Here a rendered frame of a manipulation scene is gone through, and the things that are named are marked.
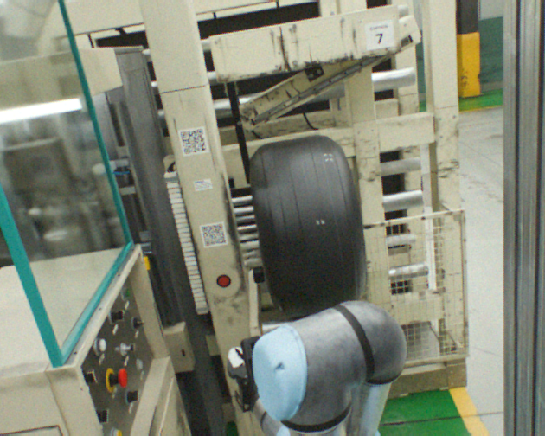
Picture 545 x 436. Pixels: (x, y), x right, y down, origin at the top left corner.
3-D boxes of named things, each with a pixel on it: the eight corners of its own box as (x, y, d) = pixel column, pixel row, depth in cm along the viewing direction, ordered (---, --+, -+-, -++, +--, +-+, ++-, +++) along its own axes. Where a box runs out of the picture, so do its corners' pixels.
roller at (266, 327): (260, 340, 153) (258, 327, 151) (260, 331, 157) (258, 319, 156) (371, 322, 152) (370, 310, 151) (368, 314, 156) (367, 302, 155)
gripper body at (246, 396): (233, 397, 112) (253, 431, 101) (230, 364, 110) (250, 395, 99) (263, 387, 115) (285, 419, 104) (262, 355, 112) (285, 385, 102)
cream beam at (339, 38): (217, 84, 159) (208, 36, 154) (221, 79, 183) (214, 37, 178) (402, 52, 158) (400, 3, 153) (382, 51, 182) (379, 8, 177)
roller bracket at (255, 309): (254, 355, 150) (248, 328, 147) (253, 292, 188) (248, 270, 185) (265, 354, 150) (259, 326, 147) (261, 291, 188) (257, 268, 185)
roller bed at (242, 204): (220, 273, 197) (205, 204, 187) (221, 258, 210) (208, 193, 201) (268, 266, 196) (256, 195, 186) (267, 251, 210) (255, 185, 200)
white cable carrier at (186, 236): (197, 314, 159) (163, 174, 143) (199, 306, 164) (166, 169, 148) (211, 312, 159) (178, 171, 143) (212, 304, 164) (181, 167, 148)
